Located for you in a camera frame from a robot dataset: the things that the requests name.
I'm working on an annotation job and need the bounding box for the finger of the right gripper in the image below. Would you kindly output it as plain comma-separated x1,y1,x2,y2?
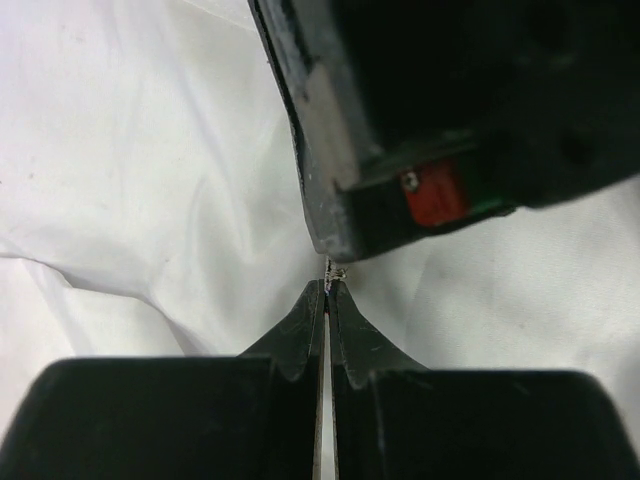
249,1,369,263

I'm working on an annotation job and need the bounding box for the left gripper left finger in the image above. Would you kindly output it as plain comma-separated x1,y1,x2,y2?
1,280,325,479

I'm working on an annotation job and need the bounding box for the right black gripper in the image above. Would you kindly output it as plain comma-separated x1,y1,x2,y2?
319,1,639,255

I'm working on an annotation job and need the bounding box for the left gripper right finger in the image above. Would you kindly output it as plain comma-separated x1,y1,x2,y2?
327,282,639,479

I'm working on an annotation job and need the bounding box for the white shirt garment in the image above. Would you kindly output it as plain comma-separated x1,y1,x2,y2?
1,1,639,479

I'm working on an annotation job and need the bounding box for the sparkly snowflake brooch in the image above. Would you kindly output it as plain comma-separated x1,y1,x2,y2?
323,257,348,295

